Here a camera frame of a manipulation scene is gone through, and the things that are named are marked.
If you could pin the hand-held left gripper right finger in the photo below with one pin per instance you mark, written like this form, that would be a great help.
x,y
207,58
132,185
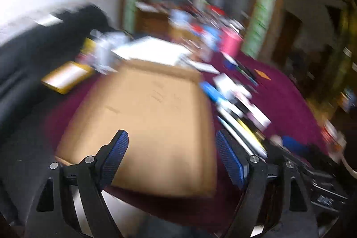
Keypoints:
x,y
228,154

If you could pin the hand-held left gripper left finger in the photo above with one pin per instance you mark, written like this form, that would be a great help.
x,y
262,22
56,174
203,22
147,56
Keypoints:
x,y
117,154

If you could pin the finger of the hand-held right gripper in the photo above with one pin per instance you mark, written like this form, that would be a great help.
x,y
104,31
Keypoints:
x,y
292,143

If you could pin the shallow cardboard box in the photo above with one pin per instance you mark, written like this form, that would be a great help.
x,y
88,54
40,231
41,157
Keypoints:
x,y
145,115

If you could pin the maroon tablecloth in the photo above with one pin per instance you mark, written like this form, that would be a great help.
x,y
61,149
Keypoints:
x,y
279,93

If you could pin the small blue box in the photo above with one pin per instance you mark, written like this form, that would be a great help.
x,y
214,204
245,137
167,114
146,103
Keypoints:
x,y
230,62

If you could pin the white paper bag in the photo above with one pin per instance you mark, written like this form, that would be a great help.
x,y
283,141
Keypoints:
x,y
106,51

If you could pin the white paper sheet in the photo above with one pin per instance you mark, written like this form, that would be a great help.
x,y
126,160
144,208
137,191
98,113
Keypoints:
x,y
150,49

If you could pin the pink knitted cup sleeve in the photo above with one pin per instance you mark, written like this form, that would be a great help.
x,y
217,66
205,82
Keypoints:
x,y
230,44

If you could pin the yellow packet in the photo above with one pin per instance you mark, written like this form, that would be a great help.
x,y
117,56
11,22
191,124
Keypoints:
x,y
89,45

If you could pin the black leather sofa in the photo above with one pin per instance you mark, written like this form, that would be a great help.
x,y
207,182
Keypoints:
x,y
28,59

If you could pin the brown wooden cabinet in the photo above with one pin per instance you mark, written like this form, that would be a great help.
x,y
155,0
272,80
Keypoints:
x,y
153,20

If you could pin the white paper tag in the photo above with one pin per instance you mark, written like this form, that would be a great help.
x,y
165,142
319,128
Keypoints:
x,y
49,20

